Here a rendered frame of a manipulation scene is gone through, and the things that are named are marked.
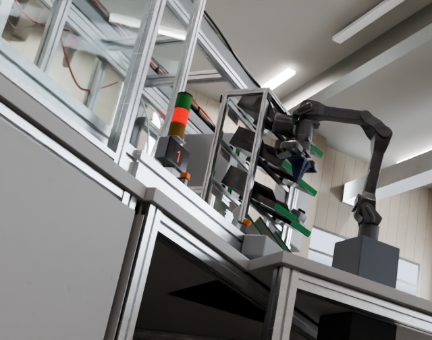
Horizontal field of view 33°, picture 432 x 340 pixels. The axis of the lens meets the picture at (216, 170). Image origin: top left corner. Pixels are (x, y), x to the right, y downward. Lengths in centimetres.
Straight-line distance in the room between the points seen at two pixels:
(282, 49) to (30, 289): 855
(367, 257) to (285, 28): 721
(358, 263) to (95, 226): 99
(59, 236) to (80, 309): 15
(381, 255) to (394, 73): 772
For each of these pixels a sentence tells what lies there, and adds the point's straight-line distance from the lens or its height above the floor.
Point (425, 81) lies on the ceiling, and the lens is 996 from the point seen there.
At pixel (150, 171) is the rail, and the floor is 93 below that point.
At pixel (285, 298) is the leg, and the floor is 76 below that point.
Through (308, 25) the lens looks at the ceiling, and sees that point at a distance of 910.
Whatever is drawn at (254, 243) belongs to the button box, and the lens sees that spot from 198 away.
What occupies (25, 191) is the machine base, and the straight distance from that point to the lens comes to 122.
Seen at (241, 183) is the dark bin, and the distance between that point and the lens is 258.
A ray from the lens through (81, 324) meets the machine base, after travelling 135.
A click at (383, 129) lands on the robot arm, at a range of 236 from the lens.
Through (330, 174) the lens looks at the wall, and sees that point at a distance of 1195.
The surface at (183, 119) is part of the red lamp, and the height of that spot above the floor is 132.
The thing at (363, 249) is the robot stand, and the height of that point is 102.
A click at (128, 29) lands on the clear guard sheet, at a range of 153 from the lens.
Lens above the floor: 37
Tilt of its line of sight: 21 degrees up
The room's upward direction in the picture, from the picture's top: 12 degrees clockwise
